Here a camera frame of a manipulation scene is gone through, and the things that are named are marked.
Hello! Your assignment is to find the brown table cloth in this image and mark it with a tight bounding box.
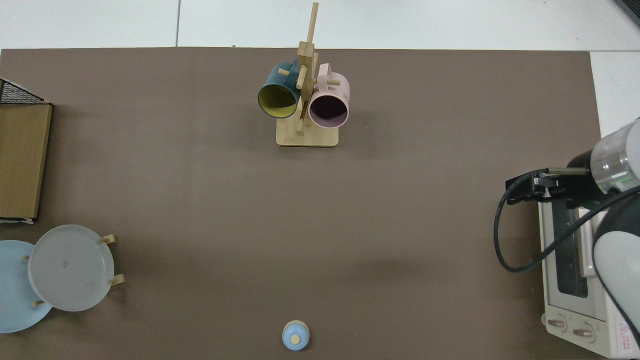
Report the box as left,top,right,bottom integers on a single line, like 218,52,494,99
0,47,601,360

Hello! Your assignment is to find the dark blue cup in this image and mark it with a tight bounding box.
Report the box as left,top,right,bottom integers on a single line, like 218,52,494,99
257,61,303,119

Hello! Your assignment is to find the wire basket with wooden floor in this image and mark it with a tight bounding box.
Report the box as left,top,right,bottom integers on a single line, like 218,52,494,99
0,78,53,224

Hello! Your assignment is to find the grey plate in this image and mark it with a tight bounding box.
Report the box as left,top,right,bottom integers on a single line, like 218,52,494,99
27,224,115,312

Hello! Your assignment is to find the wooden cup stand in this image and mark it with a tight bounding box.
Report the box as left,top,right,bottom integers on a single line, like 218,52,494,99
276,2,342,148

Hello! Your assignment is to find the wooden plate rack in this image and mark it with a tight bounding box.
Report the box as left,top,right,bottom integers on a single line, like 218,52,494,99
22,234,126,307

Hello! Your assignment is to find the dark flat object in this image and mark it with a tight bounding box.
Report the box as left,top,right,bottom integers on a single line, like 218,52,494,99
614,0,640,27

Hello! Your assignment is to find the pink cup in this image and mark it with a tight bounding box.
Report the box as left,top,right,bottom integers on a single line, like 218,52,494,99
308,63,350,129

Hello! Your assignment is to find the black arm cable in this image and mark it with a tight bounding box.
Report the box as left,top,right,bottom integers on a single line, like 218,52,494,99
493,171,640,273

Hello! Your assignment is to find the light blue plate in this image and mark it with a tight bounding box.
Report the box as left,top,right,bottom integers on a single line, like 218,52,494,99
0,240,53,334

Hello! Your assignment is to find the pale toaster oven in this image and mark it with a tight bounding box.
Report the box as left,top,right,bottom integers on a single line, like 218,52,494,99
537,197,640,359

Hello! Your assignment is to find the small blue round bell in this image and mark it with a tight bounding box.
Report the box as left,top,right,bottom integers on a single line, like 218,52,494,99
282,320,310,352

